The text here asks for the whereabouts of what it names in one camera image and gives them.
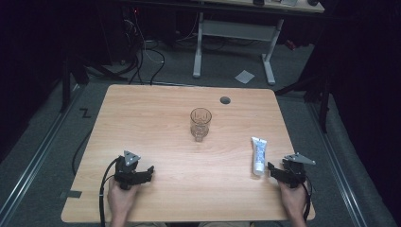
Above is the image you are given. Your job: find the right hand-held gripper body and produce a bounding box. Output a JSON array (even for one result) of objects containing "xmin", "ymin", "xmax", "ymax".
[{"xmin": 281, "ymin": 152, "xmax": 317, "ymax": 189}]

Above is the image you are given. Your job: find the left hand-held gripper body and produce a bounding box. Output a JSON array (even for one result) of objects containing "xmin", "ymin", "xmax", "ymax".
[{"xmin": 113, "ymin": 149, "xmax": 142, "ymax": 191}]

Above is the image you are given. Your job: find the person's leg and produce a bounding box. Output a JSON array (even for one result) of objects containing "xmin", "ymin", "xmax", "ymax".
[
  {"xmin": 127, "ymin": 221, "xmax": 168, "ymax": 227},
  {"xmin": 198, "ymin": 221, "xmax": 253, "ymax": 227}
]

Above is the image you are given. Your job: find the person's left hand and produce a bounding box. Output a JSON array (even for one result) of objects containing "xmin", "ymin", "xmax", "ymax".
[{"xmin": 106, "ymin": 179, "xmax": 140, "ymax": 219}]

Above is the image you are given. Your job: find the black metal stand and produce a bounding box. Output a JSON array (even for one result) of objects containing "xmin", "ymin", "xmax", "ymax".
[
  {"xmin": 59, "ymin": 55, "xmax": 129, "ymax": 114},
  {"xmin": 273, "ymin": 70, "xmax": 333, "ymax": 134}
]

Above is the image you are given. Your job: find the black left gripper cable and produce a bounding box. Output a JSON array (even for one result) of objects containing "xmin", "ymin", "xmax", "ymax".
[{"xmin": 98, "ymin": 157, "xmax": 121, "ymax": 227}]

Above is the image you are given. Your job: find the metal floor rail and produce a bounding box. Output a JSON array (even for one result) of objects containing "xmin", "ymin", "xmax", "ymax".
[
  {"xmin": 305, "ymin": 102, "xmax": 369, "ymax": 227},
  {"xmin": 0, "ymin": 84, "xmax": 83, "ymax": 223}
]

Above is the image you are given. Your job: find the grey tape piece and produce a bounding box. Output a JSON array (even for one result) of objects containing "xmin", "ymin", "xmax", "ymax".
[{"xmin": 60, "ymin": 189, "xmax": 83, "ymax": 200}]

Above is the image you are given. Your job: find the person's right hand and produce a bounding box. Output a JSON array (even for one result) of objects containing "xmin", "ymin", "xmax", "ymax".
[{"xmin": 278, "ymin": 180, "xmax": 308, "ymax": 219}]

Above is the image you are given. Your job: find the white-framed wooden desk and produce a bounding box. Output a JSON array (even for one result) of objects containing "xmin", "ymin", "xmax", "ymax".
[{"xmin": 119, "ymin": 0, "xmax": 325, "ymax": 87}]

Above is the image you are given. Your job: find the grey paper sheet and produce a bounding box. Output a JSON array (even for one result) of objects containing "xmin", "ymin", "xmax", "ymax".
[{"xmin": 234, "ymin": 69, "xmax": 255, "ymax": 85}]

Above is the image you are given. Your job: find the clear glass cup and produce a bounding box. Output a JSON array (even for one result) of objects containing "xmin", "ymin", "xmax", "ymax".
[{"xmin": 189, "ymin": 107, "xmax": 213, "ymax": 143}]

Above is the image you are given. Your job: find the white toothpaste tube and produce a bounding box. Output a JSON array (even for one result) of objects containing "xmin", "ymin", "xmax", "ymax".
[{"xmin": 251, "ymin": 136, "xmax": 268, "ymax": 177}]

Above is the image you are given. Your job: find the person's left leg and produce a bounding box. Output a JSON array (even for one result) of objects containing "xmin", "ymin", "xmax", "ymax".
[{"xmin": 127, "ymin": 221, "xmax": 168, "ymax": 227}]

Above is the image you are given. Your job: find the bundle of floor cables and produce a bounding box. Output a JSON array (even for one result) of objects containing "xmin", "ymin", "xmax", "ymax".
[{"xmin": 122, "ymin": 8, "xmax": 166, "ymax": 86}]

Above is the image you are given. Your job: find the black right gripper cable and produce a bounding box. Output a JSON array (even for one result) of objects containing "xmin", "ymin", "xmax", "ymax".
[{"xmin": 302, "ymin": 178, "xmax": 315, "ymax": 222}]

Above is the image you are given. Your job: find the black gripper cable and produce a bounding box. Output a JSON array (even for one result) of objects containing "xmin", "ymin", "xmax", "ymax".
[
  {"xmin": 98, "ymin": 157, "xmax": 121, "ymax": 227},
  {"xmin": 302, "ymin": 178, "xmax": 315, "ymax": 222}
]

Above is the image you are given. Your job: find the thin black floor cable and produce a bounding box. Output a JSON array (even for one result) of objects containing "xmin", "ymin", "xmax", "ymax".
[{"xmin": 71, "ymin": 127, "xmax": 95, "ymax": 177}]

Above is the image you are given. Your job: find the person's right leg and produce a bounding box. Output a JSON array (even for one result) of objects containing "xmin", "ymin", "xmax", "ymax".
[{"xmin": 198, "ymin": 221, "xmax": 253, "ymax": 227}]

